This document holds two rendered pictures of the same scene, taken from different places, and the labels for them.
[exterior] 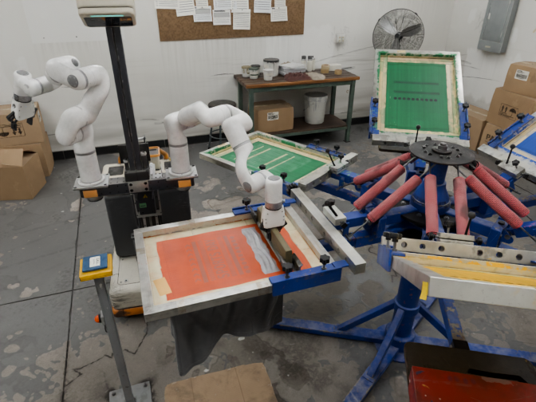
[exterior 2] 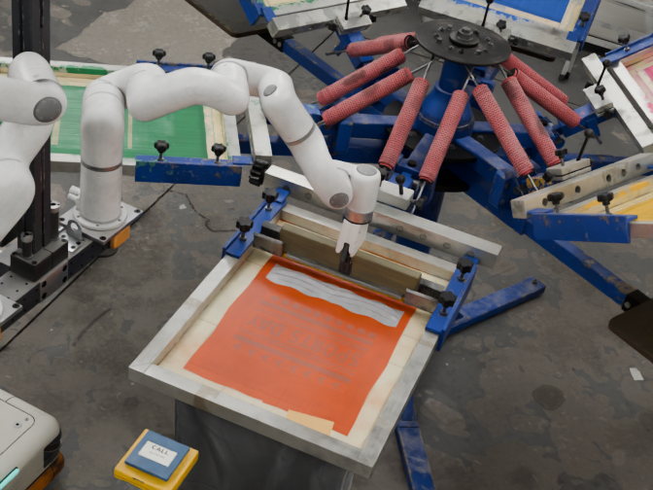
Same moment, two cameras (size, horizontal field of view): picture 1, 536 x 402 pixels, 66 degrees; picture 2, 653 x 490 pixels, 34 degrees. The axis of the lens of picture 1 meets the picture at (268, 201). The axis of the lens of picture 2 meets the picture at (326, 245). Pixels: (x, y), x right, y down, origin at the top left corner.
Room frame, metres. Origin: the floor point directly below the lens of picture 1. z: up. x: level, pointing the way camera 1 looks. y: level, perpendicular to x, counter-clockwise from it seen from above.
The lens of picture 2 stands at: (0.32, 1.80, 2.66)
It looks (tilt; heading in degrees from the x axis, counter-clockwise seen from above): 36 degrees down; 305
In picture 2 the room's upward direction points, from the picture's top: 11 degrees clockwise
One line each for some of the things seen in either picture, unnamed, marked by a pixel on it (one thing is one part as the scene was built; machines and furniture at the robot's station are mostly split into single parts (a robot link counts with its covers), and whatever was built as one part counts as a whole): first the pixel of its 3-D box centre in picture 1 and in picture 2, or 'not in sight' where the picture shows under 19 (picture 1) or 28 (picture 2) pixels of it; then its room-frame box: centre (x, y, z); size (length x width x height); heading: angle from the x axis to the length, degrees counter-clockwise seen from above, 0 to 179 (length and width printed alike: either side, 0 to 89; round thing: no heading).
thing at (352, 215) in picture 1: (344, 220); (393, 196); (1.66, -0.36, 1.02); 0.17 x 0.06 x 0.05; 110
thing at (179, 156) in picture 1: (179, 156); (95, 186); (1.96, 0.46, 1.21); 0.16 x 0.13 x 0.15; 15
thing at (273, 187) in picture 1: (268, 185); (347, 184); (1.57, 0.00, 1.25); 0.15 x 0.10 x 0.11; 50
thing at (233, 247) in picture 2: (261, 210); (255, 231); (1.82, 0.03, 0.98); 0.30 x 0.05 x 0.07; 110
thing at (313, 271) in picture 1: (305, 277); (450, 304); (1.29, -0.15, 0.98); 0.30 x 0.05 x 0.07; 110
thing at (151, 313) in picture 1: (230, 251); (315, 319); (1.47, 0.17, 0.97); 0.79 x 0.58 x 0.04; 110
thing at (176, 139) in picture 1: (178, 128); (102, 128); (1.95, 0.45, 1.37); 0.13 x 0.10 x 0.16; 140
